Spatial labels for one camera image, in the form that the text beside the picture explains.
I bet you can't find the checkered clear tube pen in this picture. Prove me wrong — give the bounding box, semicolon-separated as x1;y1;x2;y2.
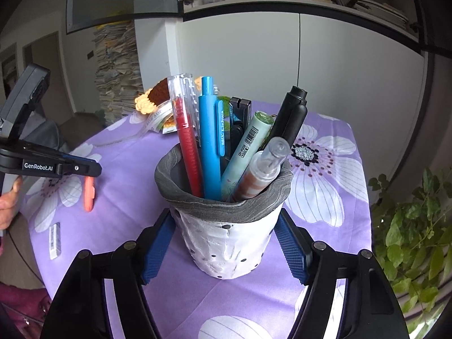
227;137;290;202

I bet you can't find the blue click pen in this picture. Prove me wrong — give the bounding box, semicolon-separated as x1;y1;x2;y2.
198;76;226;201

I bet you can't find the crochet sunflower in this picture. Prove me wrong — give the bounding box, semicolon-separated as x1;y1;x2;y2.
135;78;170;116

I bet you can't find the red pen clear cap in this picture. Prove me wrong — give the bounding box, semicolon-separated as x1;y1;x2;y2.
168;73;203;197

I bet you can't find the black marker pen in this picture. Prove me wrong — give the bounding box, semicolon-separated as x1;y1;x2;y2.
260;86;308;150

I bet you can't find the white eraser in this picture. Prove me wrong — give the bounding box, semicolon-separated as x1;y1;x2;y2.
48;223;61;260

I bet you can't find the sunflower greeting card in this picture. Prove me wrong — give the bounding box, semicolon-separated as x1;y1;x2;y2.
162;116;177;135

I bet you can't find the green potted plant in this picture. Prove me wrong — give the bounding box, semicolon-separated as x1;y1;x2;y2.
368;168;451;338

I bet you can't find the pale green marker pen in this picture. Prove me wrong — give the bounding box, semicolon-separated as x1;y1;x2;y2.
221;111;274;201

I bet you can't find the white cabinet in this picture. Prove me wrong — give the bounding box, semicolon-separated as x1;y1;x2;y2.
135;12;425;177

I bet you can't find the purple floral tablecloth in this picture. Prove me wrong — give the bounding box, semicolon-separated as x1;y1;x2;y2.
21;112;371;338

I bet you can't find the grey white pen holder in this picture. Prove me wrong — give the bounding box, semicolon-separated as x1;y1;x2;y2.
155;145;293;279

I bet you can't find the stack of papers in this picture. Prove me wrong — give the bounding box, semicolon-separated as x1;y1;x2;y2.
94;21;144;124

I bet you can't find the left hand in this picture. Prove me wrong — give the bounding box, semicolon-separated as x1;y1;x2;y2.
0;176;23;230

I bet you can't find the black stapler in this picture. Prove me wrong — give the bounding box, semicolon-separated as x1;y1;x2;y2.
227;96;252;160

